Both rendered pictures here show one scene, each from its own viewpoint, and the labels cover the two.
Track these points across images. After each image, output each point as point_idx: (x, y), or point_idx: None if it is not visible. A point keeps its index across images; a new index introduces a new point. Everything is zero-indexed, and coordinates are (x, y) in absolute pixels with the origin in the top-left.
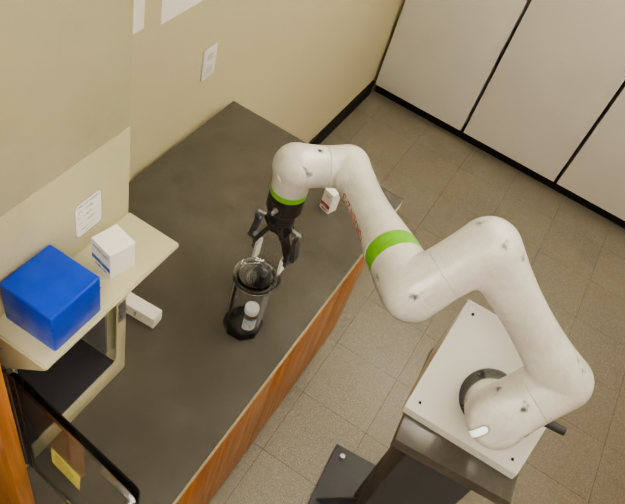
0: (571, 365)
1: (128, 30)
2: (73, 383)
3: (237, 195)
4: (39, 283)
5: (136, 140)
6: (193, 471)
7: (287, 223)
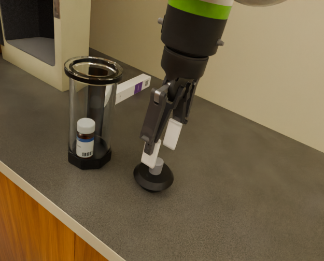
0: None
1: None
2: (42, 54)
3: (268, 174)
4: None
5: (267, 93)
6: None
7: (164, 57)
